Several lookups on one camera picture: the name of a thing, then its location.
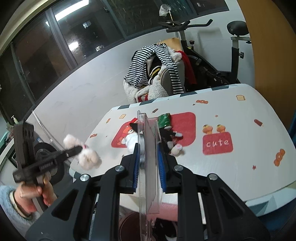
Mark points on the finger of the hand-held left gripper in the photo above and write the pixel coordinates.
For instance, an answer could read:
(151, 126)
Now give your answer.
(72, 151)

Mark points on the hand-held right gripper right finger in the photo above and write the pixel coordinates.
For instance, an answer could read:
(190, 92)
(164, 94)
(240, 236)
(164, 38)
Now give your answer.
(161, 176)

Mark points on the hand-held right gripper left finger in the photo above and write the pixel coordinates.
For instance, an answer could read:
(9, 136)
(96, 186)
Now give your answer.
(137, 171)

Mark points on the clear plastic box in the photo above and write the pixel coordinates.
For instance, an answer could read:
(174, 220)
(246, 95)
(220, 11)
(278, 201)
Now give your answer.
(148, 162)

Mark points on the pinkish white plush toy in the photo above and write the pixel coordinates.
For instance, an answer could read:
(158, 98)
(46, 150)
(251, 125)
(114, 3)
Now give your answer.
(89, 157)

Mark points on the black glove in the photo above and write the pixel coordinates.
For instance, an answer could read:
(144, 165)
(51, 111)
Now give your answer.
(166, 135)

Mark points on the person's left forearm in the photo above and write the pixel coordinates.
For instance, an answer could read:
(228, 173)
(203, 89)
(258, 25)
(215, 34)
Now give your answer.
(8, 208)

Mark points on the person's left hand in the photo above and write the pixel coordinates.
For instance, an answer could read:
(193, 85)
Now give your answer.
(27, 194)

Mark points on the white pump bottle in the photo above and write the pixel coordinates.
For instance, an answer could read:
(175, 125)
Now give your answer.
(15, 120)

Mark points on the black wheel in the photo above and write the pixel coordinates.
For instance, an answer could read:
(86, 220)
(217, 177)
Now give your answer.
(57, 172)

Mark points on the white crumpled plastic bag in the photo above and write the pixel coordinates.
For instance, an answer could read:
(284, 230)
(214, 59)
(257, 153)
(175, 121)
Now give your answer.
(131, 141)

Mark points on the green snack packet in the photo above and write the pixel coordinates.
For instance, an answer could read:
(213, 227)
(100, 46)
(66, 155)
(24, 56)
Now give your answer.
(164, 119)

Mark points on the folding table with patterned mat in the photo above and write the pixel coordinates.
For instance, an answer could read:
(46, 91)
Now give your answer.
(231, 176)

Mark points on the dark framed window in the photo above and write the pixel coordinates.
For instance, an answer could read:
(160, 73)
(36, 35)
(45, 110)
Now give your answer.
(69, 46)

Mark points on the dark jacket with yellow stripes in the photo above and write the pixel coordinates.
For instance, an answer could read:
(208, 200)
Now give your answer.
(153, 67)

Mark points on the black white striped shirt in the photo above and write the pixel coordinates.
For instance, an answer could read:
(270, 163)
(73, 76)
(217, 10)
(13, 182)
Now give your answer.
(138, 60)

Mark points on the red cloth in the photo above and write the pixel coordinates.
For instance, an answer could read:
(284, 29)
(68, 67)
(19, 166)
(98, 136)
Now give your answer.
(188, 67)

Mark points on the black exercise bike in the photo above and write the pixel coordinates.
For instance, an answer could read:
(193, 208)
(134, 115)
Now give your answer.
(205, 67)

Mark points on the orange wooden panel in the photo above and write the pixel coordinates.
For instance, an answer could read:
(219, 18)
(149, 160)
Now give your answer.
(272, 58)

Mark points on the white crumpled cloth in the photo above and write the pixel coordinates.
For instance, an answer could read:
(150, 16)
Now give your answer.
(164, 9)

